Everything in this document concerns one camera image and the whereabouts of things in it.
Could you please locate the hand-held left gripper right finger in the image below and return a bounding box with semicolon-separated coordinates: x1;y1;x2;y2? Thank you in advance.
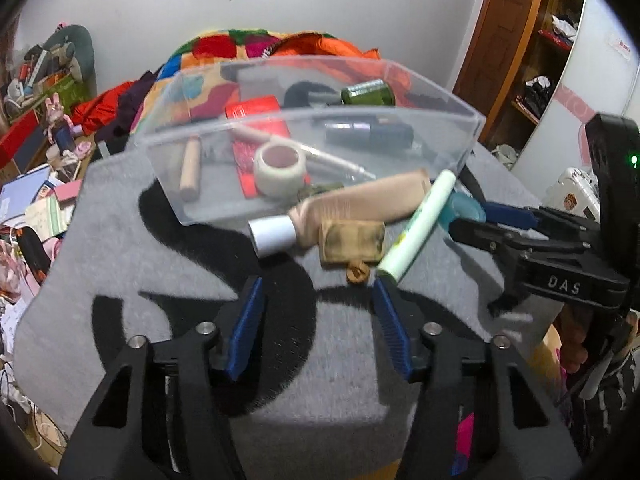
372;277;583;480

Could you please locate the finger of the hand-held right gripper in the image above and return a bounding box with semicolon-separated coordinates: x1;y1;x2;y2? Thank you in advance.
447;216;551;266
482;200;596;233

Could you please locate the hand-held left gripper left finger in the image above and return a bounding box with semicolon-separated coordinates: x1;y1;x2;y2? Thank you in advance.
60;276;266;480

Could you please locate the teal tape roll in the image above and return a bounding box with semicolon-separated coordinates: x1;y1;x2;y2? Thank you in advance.
437;192;486;228

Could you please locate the light green tube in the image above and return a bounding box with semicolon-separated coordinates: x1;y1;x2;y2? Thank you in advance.
376;169;457;281

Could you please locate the brown pouch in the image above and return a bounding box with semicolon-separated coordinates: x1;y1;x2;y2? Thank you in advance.
319;220;386;266

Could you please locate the clear plastic storage box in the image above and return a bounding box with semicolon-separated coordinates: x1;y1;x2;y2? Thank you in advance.
125;57;486;226

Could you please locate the beige cosmetic tube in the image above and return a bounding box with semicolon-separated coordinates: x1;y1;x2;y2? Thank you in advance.
248;169;432;258

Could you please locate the dark blue tube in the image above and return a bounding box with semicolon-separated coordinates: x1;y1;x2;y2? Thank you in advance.
325;119;415;150

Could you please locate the white tape roll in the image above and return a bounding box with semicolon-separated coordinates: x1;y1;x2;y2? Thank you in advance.
253;141;308;197

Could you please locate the wood-coloured cosmetic stick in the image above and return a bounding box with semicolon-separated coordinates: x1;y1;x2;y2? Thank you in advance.
180;137;202;203

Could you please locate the green glass jar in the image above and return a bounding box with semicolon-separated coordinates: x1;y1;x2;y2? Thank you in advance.
341;80;396;107

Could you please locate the red packet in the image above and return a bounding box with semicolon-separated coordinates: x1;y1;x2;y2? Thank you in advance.
225;96;293;196

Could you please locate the person's right forearm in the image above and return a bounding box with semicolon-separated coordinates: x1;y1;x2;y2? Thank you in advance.
567;355;640;461

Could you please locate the person's right hand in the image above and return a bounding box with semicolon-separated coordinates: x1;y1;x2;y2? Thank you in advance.
557;305;596;378

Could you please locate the white ribbed suitcase with stickers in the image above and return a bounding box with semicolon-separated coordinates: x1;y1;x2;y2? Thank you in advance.
545;167;601;221

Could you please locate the white bag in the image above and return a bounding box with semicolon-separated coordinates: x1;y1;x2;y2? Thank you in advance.
490;144;521;170

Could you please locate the grey blanket with black letters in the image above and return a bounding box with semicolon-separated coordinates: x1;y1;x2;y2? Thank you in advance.
15;110;561;466

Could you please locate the white wardrobe door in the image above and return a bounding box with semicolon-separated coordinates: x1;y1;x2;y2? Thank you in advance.
510;0;640;201

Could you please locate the wooden shelf unit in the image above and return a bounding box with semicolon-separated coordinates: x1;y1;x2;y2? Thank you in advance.
510;0;588;126

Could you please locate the olive green small pouch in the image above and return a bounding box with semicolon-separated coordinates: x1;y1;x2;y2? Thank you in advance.
298;183;346;201

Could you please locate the brown wooden door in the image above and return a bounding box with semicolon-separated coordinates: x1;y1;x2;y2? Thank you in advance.
452;0;551;111

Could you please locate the black small case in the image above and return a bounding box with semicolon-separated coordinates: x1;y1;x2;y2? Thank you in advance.
17;227;51;281

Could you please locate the orange jacket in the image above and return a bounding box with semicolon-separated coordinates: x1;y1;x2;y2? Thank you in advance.
272;32;416;96

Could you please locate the dark purple cloth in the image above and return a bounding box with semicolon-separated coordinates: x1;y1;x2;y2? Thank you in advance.
94;71;161;153

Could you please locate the blue notebook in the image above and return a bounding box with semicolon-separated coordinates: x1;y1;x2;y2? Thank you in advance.
0;167;53;221

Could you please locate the red cloth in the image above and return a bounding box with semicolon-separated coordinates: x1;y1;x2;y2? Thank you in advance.
70;80;166;136

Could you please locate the pink rabbit toy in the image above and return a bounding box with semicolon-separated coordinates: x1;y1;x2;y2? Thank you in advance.
44;94;75;136

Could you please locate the red long box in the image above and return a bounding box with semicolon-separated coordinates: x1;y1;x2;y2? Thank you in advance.
0;110;46;168

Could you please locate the green patterned box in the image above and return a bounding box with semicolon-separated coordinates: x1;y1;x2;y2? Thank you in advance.
30;72;86;111

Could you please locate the grey neck pillow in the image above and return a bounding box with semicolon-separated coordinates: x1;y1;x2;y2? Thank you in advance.
40;24;96;91

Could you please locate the striped brown curtain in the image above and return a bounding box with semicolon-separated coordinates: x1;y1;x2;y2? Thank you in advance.
0;15;18;126

